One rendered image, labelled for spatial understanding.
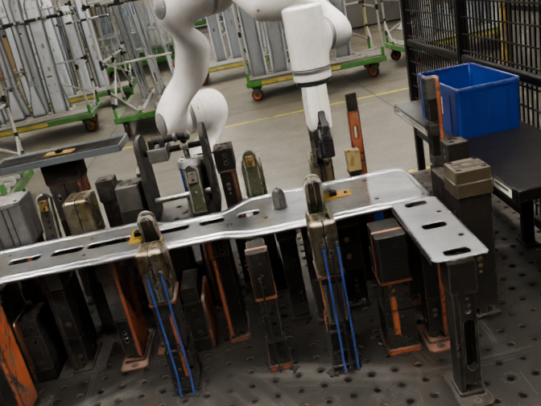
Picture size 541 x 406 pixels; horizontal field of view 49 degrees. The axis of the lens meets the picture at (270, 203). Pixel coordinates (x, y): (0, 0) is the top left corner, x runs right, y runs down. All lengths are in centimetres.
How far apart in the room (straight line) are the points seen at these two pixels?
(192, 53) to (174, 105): 18
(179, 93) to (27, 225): 56
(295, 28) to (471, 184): 48
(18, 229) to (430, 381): 104
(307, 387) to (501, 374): 39
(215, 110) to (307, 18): 68
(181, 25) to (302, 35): 44
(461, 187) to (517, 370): 38
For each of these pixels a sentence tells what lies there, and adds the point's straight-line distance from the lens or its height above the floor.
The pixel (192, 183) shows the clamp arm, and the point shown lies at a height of 106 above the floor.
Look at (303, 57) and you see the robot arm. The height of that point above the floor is 133.
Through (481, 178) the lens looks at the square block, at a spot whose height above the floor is 104.
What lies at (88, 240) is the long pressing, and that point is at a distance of 150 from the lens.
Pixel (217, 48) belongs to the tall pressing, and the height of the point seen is 53.
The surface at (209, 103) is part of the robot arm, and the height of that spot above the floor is 118.
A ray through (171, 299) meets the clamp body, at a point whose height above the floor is 93.
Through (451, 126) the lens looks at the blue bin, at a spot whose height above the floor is 106.
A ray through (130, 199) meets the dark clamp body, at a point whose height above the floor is 104.
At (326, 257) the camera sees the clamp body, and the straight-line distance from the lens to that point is 118.
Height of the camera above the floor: 150
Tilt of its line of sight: 20 degrees down
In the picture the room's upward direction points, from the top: 12 degrees counter-clockwise
